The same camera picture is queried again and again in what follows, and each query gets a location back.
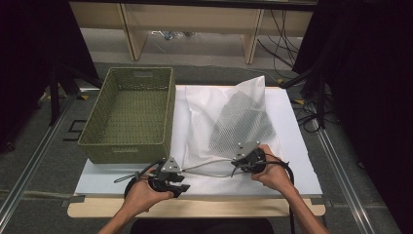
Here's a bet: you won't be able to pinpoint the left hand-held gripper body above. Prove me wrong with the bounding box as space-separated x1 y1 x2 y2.
147 156 182 193

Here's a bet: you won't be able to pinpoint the black floor cables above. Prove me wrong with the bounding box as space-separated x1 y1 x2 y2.
291 97 342 135

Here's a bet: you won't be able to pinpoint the black metal stand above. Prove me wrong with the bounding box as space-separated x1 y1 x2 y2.
281 62 329 130
48 61 102 128

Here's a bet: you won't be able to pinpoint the green woven basket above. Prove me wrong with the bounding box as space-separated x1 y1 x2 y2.
77 66 177 165

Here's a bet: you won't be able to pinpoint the grey garment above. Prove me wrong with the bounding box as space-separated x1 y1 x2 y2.
208 91 277 154

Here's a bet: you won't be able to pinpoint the person's left hand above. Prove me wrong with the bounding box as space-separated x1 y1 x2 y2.
125 169 174 217

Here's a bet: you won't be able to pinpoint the black curtain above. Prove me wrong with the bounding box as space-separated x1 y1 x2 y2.
0 0 100 154
291 0 413 234

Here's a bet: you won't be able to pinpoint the white table sheet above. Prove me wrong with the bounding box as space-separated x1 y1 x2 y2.
75 85 323 198

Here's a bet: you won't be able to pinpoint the person's dark clothing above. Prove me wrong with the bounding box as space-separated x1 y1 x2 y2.
130 217 276 234

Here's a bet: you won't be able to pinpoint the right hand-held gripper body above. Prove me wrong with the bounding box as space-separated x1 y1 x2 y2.
231 140 268 175

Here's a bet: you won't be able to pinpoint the person's right hand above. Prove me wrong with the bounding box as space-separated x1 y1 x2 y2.
250 144 295 193

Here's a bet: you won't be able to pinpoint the aluminium floor rail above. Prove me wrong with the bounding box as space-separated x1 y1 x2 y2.
311 116 378 234
0 94 83 230

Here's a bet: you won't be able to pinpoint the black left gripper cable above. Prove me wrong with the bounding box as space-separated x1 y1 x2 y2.
113 160 164 184

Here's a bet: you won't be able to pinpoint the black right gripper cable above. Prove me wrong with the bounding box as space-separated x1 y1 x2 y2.
256 155 296 234

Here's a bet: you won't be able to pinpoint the white mesh laundry bag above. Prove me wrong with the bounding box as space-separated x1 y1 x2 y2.
179 75 287 191

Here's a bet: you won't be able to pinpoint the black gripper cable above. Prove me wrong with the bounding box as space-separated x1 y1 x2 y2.
113 160 164 184
256 155 296 234

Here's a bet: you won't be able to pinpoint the hanging black cables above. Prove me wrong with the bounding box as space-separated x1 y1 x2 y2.
257 9 300 71

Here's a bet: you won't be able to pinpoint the light wooden shelf unit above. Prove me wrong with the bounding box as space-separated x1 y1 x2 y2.
68 0 315 65

